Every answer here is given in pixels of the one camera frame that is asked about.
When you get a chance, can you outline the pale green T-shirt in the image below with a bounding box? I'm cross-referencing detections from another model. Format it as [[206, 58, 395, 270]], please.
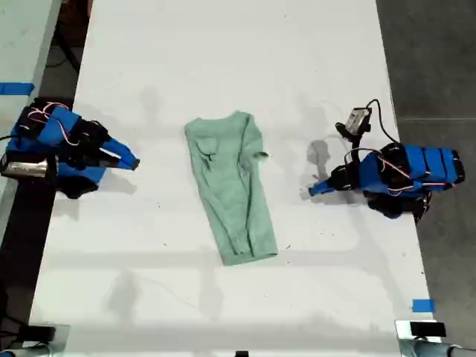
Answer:
[[184, 110, 280, 267]]

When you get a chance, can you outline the long blue tape strip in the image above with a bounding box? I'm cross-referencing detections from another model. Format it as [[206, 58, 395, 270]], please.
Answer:
[[0, 82, 36, 97]]

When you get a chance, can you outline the short blue tape strip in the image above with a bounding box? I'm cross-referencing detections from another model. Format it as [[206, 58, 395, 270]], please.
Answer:
[[411, 298, 436, 314]]

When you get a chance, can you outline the small black box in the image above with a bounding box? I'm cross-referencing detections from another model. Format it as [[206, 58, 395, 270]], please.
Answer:
[[21, 324, 57, 344], [409, 321, 447, 338]]

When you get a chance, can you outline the grey metal tube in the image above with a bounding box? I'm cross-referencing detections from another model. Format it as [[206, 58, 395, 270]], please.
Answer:
[[399, 338, 476, 357], [0, 344, 60, 357]]

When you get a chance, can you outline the black camera stalk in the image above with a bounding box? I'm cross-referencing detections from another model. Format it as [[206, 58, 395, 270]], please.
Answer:
[[335, 122, 367, 165]]

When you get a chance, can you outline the grey black camera box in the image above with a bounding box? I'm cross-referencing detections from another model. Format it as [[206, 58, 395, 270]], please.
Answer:
[[347, 107, 373, 134]]

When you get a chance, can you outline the black camera cable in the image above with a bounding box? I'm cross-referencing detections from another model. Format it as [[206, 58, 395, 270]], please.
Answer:
[[365, 98, 402, 145]]

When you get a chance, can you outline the silver camera box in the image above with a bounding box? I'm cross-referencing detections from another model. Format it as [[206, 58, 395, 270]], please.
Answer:
[[0, 159, 50, 179]]

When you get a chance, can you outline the black floor cable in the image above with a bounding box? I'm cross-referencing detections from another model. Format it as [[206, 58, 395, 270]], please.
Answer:
[[46, 33, 77, 68]]

